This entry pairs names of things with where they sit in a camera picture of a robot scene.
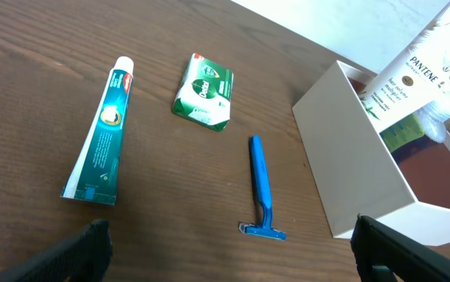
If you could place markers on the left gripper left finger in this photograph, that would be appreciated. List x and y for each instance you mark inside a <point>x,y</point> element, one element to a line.
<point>84,256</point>

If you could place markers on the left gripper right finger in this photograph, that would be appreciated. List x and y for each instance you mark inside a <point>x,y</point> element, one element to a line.
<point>383,254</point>

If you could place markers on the white Pantene tube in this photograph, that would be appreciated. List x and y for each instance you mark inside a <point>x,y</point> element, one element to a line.
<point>418,75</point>

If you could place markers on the white box pink interior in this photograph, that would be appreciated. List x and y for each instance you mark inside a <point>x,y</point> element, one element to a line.
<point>356,174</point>

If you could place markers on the teal toothpaste tube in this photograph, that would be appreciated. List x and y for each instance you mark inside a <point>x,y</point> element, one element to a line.
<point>95,174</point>

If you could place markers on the blue disposable razor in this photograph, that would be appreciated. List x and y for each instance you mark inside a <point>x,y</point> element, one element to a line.
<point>264,196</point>

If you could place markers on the green Dettol soap bar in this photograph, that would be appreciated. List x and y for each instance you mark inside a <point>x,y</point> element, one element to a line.
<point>205,93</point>

